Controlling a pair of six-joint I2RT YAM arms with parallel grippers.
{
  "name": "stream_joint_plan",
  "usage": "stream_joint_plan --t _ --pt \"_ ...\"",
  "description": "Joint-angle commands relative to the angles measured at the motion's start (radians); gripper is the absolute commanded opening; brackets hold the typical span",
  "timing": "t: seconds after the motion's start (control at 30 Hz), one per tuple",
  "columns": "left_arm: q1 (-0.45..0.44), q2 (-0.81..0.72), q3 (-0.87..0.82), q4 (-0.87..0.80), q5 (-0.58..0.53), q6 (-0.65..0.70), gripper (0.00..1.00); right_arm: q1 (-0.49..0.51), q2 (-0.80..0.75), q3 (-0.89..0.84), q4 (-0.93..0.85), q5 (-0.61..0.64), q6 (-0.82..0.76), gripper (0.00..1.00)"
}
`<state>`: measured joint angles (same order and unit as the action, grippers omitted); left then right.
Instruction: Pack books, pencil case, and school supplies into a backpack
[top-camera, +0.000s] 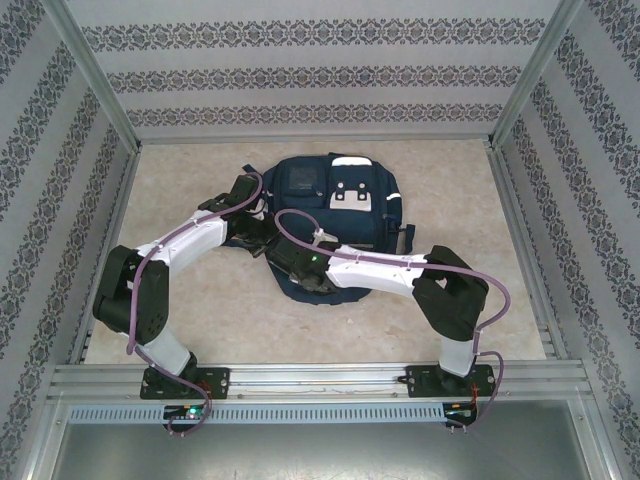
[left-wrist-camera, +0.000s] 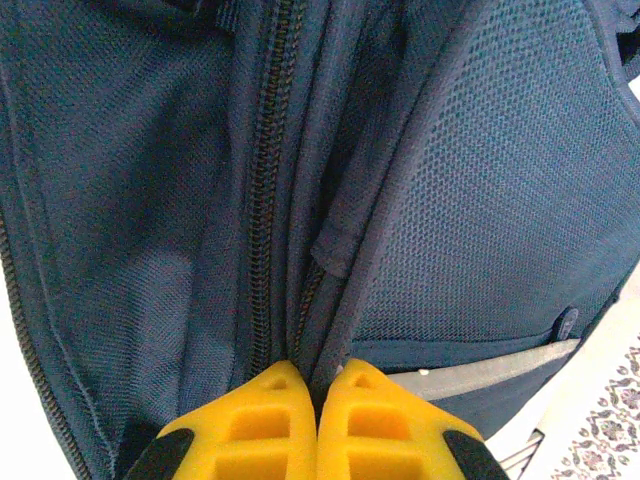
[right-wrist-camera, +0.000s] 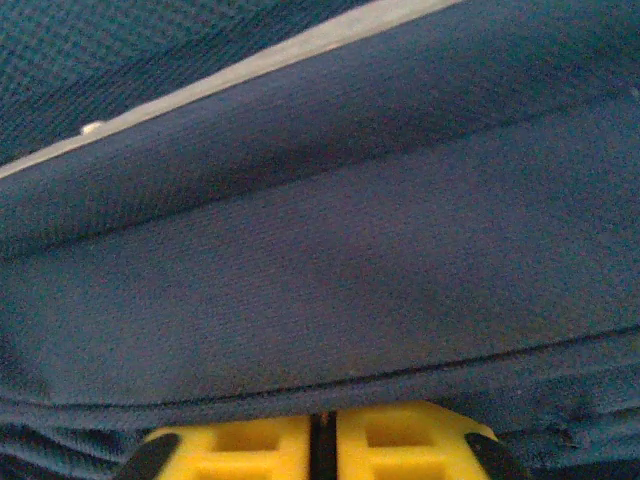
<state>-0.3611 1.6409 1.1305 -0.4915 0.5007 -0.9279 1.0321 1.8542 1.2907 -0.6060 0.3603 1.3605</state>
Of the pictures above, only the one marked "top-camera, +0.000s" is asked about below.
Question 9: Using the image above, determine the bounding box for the grey metal panel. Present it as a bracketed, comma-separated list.
[49, 422, 601, 480]

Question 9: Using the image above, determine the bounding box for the small circuit board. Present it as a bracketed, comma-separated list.
[163, 404, 211, 421]
[444, 402, 479, 420]

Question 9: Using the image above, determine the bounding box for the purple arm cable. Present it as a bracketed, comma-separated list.
[127, 172, 266, 436]
[274, 209, 511, 434]

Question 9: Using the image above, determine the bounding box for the aluminium side rail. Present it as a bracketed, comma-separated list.
[487, 142, 569, 359]
[69, 144, 144, 364]

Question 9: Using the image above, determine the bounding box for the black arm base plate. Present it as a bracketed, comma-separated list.
[139, 366, 231, 401]
[405, 363, 498, 400]

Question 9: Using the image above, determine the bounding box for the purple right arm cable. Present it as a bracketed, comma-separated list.
[274, 209, 511, 434]

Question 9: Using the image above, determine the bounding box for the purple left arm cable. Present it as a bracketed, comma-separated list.
[127, 172, 266, 436]

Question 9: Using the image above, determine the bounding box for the aluminium frame post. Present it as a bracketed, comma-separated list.
[487, 0, 584, 147]
[42, 0, 142, 147]

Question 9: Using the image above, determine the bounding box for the slotted grey cable duct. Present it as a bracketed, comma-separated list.
[67, 403, 446, 424]

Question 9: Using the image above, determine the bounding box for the navy blue backpack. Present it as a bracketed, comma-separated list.
[219, 154, 416, 305]

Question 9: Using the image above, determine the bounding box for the aluminium mounting rail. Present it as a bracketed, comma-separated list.
[47, 362, 586, 401]

